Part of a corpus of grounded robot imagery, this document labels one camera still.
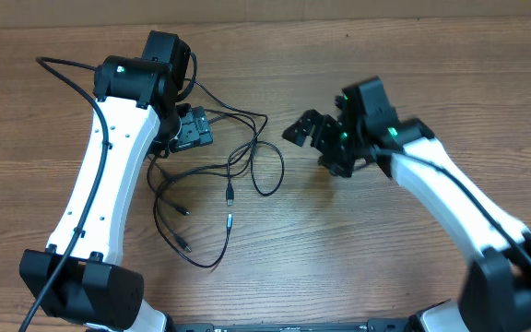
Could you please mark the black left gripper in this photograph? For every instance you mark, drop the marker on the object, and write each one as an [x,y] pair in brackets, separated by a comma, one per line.
[194,129]

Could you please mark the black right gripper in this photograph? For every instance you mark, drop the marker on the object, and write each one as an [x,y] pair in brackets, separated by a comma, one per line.
[346,167]

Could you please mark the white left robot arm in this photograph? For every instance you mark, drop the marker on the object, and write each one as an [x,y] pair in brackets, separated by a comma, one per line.
[139,109]

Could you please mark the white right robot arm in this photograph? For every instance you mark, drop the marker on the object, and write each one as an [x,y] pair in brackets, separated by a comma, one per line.
[496,245]

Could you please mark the brown cardboard back panel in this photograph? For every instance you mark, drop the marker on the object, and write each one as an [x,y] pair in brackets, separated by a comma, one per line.
[19,14]

